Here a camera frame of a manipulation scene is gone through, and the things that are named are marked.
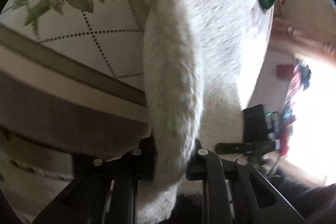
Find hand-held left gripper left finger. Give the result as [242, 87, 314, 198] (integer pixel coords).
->
[33, 136, 158, 224]

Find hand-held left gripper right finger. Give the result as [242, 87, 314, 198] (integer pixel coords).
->
[185, 139, 307, 224]

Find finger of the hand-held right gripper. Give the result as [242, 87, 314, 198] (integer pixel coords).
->
[215, 143, 247, 154]

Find white fuzzy jacket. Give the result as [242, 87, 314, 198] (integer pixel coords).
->
[136, 0, 275, 224]

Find colourful hanging clothes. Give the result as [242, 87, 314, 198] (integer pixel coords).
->
[276, 59, 313, 159]

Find window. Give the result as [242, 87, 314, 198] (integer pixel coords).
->
[286, 56, 336, 186]

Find quilted floral mat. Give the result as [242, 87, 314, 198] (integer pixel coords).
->
[0, 0, 163, 109]

